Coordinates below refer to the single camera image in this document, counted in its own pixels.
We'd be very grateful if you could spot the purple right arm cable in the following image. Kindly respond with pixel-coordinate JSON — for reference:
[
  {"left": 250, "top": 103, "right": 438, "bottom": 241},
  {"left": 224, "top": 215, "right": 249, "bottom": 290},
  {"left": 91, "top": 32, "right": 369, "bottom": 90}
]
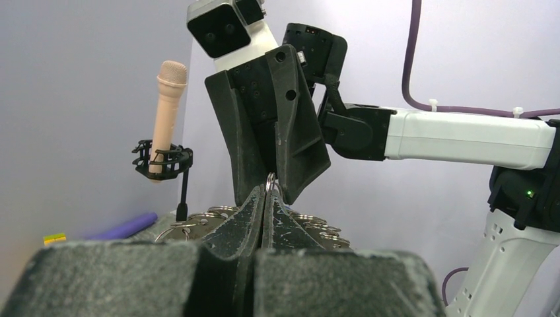
[{"left": 402, "top": 0, "right": 560, "bottom": 119}]

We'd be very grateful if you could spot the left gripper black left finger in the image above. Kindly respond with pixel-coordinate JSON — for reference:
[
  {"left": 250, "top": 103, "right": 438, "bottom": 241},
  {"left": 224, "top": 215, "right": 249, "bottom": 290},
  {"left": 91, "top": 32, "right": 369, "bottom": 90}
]
[{"left": 0, "top": 185, "right": 267, "bottom": 317}]

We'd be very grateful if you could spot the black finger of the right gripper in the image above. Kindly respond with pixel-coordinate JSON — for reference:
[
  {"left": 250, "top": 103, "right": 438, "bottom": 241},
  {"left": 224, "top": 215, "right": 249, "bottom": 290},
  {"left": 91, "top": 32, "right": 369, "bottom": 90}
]
[
  {"left": 265, "top": 44, "right": 331, "bottom": 205},
  {"left": 205, "top": 71, "right": 267, "bottom": 205}
]

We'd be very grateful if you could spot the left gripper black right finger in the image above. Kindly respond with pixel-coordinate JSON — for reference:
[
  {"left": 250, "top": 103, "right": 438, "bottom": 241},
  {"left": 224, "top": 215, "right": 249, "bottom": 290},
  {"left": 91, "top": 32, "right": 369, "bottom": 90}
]
[{"left": 256, "top": 190, "right": 445, "bottom": 316}]

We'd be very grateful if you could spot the yellow toy block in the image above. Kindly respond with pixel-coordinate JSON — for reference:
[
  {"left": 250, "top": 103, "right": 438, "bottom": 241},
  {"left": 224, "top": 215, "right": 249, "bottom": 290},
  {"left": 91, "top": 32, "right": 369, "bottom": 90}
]
[{"left": 43, "top": 233, "right": 67, "bottom": 246}]

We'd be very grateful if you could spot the metal disc with keyrings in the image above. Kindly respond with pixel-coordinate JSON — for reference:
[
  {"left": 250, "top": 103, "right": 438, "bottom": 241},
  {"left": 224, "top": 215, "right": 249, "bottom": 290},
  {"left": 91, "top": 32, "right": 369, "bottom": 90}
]
[{"left": 155, "top": 176, "right": 350, "bottom": 253}]

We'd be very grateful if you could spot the beige microphone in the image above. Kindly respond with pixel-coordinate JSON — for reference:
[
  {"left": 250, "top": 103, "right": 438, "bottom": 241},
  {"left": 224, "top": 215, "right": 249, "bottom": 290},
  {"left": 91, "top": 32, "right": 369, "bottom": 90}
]
[{"left": 149, "top": 60, "right": 187, "bottom": 174}]

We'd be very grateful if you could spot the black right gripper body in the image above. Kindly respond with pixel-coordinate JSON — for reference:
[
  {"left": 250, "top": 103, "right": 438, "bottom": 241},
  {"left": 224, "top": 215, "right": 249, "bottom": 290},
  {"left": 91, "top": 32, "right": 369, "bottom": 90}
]
[{"left": 230, "top": 23, "right": 347, "bottom": 175}]

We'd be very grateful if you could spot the purple cylinder toy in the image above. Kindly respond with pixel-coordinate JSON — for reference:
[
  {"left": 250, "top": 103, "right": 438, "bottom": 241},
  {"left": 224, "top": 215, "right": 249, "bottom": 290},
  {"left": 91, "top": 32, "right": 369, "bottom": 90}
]
[{"left": 87, "top": 213, "right": 158, "bottom": 240}]

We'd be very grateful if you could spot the black right microphone stand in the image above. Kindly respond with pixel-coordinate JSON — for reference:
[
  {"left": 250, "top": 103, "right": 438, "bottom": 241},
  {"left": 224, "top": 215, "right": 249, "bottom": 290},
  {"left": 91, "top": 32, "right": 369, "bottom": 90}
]
[{"left": 132, "top": 139, "right": 193, "bottom": 222}]

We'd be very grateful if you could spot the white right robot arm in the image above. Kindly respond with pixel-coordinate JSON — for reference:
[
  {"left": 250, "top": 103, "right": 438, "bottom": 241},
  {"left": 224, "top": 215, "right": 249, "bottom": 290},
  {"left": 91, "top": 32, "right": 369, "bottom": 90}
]
[{"left": 295, "top": 20, "right": 559, "bottom": 279}]

